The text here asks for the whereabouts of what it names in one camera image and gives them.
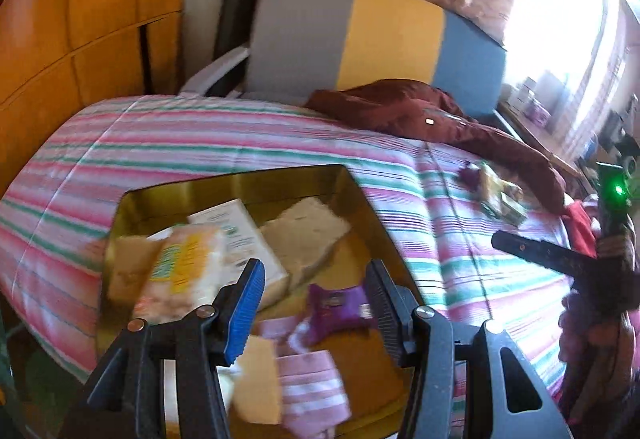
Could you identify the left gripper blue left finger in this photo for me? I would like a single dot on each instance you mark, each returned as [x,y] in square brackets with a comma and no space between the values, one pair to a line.
[238,310]

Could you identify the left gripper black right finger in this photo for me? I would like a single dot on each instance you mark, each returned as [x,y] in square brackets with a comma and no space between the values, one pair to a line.
[394,310]

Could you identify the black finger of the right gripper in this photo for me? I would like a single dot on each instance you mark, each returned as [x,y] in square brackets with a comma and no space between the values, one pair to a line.
[544,253]

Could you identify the gold tin box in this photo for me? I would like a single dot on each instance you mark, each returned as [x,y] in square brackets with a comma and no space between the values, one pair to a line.
[132,350]

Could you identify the white cosmetic carton box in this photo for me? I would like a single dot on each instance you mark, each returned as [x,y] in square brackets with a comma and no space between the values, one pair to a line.
[243,241]

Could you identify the purple snack packet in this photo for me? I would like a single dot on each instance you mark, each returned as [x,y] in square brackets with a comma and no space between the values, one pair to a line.
[469,175]
[336,310]

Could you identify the pink striped sock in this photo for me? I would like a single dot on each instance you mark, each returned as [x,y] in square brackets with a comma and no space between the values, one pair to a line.
[314,400]

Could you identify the wooden window shelf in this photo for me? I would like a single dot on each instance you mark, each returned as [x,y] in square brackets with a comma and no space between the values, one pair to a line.
[539,139]

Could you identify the purple box on shelf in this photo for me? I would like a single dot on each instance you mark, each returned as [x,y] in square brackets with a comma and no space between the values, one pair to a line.
[536,113]

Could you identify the maroon down jacket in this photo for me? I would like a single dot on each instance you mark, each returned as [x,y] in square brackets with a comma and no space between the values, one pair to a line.
[415,110]

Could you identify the striped pink green bedspread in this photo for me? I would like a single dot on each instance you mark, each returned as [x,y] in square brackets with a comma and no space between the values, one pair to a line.
[57,211]

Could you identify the grey yellow blue sofa chair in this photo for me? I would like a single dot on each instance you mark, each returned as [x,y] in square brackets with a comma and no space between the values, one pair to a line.
[299,46]

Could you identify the orange wooden wardrobe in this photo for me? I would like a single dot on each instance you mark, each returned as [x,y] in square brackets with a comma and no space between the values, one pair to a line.
[60,56]

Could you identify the black rolled mat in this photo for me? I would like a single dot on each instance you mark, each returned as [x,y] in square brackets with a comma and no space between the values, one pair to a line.
[234,24]

